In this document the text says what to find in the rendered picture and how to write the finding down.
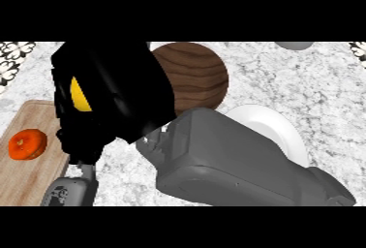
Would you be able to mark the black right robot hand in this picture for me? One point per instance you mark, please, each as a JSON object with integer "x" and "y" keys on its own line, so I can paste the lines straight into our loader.
{"x": 128, "y": 84}

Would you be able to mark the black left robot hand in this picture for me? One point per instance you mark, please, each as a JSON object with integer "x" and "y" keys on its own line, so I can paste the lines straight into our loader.
{"x": 81, "y": 142}

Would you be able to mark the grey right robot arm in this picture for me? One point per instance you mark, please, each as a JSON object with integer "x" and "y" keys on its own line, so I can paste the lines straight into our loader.
{"x": 237, "y": 161}

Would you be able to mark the yellow lemon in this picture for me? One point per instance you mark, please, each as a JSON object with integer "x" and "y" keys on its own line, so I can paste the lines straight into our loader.
{"x": 78, "y": 95}

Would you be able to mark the brown wooden plate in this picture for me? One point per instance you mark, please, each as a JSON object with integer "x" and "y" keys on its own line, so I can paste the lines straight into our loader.
{"x": 195, "y": 77}

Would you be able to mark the white bowl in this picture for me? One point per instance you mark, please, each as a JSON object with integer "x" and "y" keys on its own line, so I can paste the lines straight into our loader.
{"x": 276, "y": 132}

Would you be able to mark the orange tomato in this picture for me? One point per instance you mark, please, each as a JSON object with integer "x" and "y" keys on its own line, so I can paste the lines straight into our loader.
{"x": 26, "y": 144}

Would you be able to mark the pale wooden cutting board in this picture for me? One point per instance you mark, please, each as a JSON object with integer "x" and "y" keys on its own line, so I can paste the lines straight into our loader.
{"x": 28, "y": 174}

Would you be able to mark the grey round object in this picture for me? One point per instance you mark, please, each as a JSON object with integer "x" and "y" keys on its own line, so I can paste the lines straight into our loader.
{"x": 295, "y": 45}

